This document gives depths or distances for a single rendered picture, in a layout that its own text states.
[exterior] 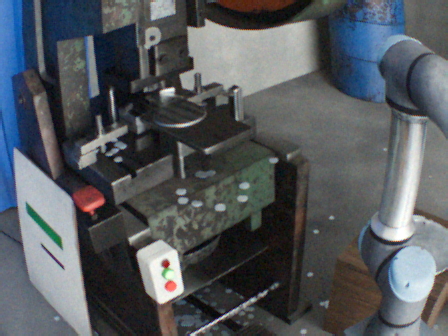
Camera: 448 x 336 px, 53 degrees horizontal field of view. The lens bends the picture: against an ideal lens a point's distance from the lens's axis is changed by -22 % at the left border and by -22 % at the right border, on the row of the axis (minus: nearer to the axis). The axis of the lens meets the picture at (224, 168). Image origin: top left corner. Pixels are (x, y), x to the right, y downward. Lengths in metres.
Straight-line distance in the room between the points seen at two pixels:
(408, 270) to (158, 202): 0.62
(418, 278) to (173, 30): 0.82
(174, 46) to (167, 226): 0.41
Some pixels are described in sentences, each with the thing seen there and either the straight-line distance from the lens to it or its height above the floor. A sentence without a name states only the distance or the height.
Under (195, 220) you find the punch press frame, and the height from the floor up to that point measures 0.57.
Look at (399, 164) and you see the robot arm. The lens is 0.98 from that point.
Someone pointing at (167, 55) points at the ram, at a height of 0.94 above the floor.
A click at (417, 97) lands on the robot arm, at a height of 1.02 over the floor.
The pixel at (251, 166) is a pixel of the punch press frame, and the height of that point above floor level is 0.64.
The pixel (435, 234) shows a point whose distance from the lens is 1.64.
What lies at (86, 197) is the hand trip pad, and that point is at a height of 0.76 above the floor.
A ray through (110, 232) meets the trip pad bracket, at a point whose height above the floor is 0.67.
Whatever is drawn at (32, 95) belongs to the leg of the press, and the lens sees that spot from 1.50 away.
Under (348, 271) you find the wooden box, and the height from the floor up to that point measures 0.32.
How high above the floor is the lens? 1.33
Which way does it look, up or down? 31 degrees down
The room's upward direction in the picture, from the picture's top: 3 degrees counter-clockwise
